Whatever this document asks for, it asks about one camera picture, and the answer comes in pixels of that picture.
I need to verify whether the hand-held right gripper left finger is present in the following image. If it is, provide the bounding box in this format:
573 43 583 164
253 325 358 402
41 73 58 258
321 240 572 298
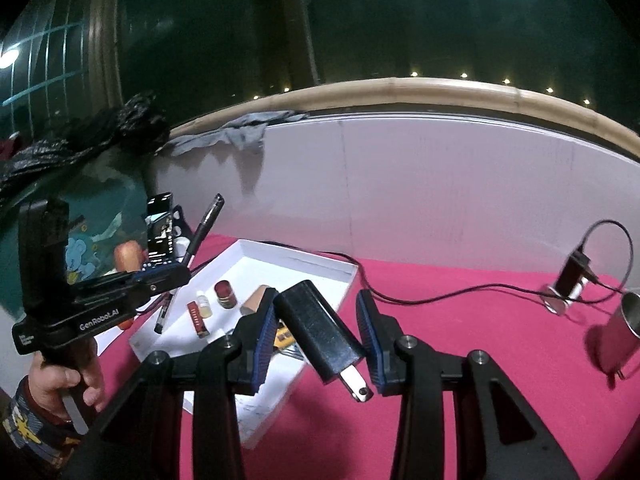
75 287 281 480

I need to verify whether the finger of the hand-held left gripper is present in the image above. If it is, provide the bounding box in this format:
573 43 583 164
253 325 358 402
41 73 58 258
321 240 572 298
66 262 192 312

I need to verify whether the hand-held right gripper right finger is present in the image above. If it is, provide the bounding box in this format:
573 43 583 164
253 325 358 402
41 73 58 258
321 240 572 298
355 289 581 480

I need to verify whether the black adapter with metal prong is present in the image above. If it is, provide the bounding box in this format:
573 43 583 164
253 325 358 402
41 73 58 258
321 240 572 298
273 280 375 403

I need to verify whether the red rectangular lighter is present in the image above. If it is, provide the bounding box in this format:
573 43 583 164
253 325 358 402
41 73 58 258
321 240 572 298
187 301 211 339

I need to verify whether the black pen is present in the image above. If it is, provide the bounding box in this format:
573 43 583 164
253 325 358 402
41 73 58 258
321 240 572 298
153 193 226 336

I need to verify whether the white cardboard tray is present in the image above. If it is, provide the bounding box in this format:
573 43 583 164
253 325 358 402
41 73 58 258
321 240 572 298
129 238 360 450

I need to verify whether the person's left forearm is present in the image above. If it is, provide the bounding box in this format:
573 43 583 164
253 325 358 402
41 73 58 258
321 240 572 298
0 377 101 480

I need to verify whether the person's left hand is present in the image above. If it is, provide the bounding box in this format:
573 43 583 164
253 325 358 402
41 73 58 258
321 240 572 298
27 332 108 424

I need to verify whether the black smartphone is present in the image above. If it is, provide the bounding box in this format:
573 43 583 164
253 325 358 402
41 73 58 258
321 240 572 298
144 191 175 261

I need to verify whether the brown tape roll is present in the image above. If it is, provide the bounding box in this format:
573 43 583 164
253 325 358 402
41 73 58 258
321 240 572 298
240 284 278 317

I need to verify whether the black white cat phone stand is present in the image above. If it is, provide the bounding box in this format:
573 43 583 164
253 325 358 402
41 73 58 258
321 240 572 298
170 204 194 261

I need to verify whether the dark red small jar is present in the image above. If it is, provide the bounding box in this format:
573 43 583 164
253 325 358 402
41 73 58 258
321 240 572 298
214 281 236 309

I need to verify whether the white paper sheet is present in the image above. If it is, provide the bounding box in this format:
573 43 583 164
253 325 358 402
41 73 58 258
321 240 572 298
92 327 146 362

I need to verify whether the pink patterned towel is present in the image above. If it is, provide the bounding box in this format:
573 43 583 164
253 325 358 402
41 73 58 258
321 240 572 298
92 232 640 480

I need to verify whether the black plastic bag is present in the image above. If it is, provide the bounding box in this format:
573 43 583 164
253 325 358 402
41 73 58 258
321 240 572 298
0 91 171 196

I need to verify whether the grey cloth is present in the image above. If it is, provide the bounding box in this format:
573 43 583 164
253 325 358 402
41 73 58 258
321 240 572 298
170 109 309 157

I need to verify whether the black charger block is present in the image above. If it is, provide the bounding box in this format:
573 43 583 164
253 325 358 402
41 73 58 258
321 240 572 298
556 242 594 299

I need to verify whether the stainless steel mug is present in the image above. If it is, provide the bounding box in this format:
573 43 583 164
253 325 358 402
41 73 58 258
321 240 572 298
592 290 640 379

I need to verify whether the long black cable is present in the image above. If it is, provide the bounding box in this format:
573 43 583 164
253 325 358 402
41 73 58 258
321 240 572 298
320 252 556 306

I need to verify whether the looped black cable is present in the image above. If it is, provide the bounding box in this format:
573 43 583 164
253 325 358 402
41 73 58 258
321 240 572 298
580 219 636 307

